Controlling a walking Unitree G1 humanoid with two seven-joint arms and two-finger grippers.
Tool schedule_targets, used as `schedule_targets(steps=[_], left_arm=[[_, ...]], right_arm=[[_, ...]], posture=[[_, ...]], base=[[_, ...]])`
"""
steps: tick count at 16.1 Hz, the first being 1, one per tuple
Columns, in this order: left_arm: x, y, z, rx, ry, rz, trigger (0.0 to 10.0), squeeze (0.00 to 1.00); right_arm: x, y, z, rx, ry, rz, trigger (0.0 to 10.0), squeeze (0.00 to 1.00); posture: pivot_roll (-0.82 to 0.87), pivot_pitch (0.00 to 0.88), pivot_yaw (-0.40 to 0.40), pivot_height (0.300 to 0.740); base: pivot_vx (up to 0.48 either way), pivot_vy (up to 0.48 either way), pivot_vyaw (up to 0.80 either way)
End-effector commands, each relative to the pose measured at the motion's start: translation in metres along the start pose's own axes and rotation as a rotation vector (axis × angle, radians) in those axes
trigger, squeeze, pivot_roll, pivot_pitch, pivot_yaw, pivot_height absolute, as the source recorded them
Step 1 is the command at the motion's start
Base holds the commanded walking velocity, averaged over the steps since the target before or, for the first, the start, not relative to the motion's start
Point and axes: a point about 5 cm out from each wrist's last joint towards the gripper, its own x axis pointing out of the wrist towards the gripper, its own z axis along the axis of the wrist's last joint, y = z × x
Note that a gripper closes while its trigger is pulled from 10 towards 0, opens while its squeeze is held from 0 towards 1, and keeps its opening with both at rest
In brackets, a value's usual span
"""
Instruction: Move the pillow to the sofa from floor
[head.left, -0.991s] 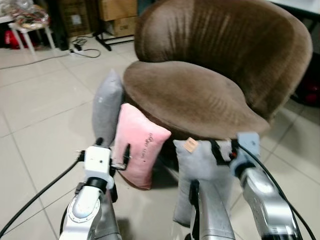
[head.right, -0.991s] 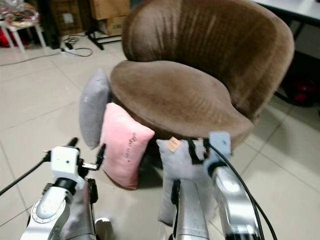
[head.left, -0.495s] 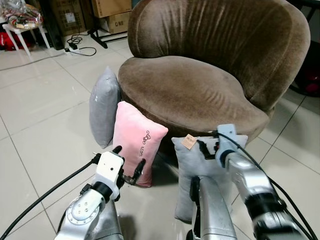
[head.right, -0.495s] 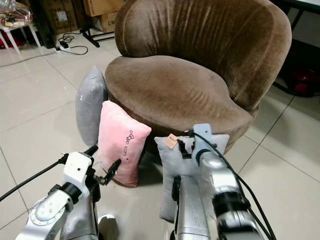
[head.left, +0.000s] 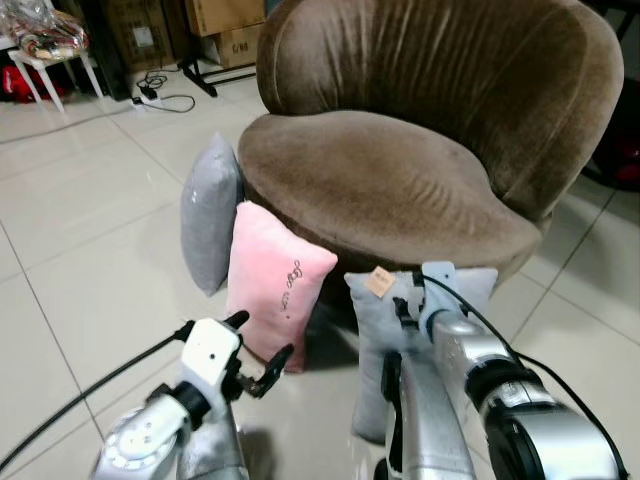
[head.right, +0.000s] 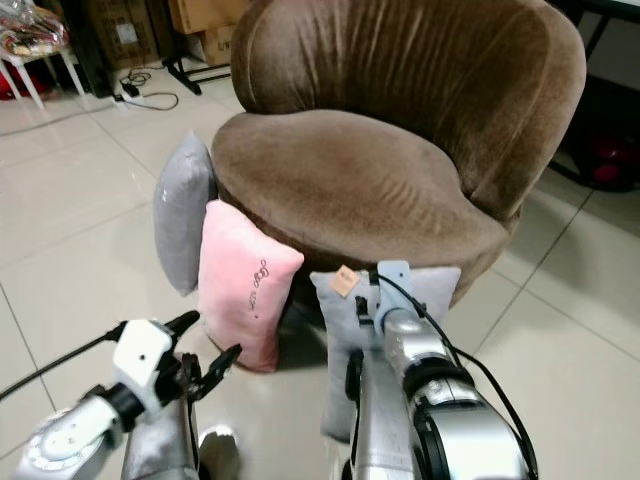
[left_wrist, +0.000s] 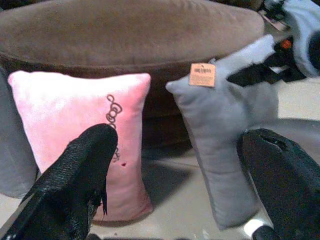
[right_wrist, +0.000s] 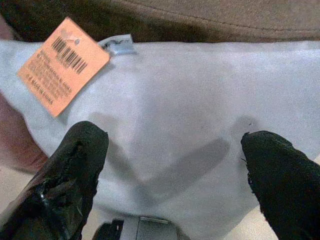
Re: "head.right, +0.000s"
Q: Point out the grey pillow with tan tag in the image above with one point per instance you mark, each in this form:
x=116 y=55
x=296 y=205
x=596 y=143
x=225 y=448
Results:
x=335 y=350

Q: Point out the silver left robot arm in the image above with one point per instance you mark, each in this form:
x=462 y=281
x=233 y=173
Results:
x=70 y=445

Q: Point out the pink embroidered pillow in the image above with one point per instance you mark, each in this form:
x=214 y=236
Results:
x=240 y=280

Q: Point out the plain grey pillow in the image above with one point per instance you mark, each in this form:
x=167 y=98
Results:
x=182 y=215

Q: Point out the brown velvet round sofa chair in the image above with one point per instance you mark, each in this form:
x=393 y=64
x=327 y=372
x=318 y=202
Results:
x=370 y=180

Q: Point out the white power strip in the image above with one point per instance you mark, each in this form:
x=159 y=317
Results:
x=132 y=90

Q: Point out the small printed cardboard box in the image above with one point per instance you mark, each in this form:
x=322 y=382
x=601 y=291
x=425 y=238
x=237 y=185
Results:
x=215 y=45

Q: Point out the red and black bag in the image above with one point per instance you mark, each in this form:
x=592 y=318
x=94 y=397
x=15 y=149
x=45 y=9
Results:
x=615 y=160

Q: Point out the dark labelled cardboard box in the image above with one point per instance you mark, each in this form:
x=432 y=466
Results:
x=122 y=35

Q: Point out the red object under stool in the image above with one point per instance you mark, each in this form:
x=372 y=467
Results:
x=10 y=85

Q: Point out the white stool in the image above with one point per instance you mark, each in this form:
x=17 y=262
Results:
x=20 y=75

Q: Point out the large tan cardboard box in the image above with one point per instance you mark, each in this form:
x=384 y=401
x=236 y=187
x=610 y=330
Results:
x=205 y=12

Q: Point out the clear plastic bag of goods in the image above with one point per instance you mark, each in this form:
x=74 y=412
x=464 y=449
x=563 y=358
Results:
x=30 y=35

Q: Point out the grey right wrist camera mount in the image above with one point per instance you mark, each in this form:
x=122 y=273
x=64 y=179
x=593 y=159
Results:
x=395 y=290

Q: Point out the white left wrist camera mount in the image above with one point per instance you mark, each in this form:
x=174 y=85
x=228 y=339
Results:
x=143 y=360

